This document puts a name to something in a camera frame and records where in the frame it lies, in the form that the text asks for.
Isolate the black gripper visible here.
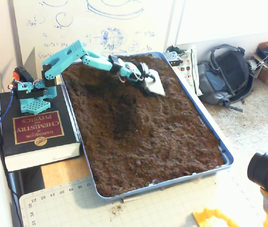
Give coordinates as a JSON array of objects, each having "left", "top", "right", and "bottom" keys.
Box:
[{"left": 133, "top": 62, "right": 166, "bottom": 96}]

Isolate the brown soil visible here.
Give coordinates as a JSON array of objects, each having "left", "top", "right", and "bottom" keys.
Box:
[{"left": 60, "top": 54, "right": 225, "bottom": 197}]

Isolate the grey backpack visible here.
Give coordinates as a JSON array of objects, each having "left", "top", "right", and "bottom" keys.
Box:
[{"left": 197, "top": 44, "right": 255, "bottom": 112}]

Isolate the whiteboard with blue drawings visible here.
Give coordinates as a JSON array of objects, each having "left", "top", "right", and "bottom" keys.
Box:
[{"left": 8, "top": 0, "right": 174, "bottom": 71}]

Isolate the blank white board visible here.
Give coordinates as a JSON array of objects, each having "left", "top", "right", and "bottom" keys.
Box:
[{"left": 175, "top": 0, "right": 268, "bottom": 45}]

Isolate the blue plastic tray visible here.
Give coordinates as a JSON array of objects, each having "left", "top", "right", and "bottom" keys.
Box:
[{"left": 58, "top": 51, "right": 234, "bottom": 202}]

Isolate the black chemistry handbook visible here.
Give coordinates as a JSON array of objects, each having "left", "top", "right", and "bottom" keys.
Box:
[{"left": 0, "top": 85, "right": 82, "bottom": 172}]

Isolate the pale green cutting mat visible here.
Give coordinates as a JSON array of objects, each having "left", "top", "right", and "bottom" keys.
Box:
[{"left": 19, "top": 165, "right": 267, "bottom": 227}]

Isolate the yellow plastic part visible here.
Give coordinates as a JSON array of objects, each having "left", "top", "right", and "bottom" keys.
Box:
[{"left": 192, "top": 205, "right": 243, "bottom": 227}]

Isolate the black camera on stand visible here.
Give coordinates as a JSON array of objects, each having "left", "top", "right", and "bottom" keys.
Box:
[{"left": 246, "top": 139, "right": 268, "bottom": 227}]

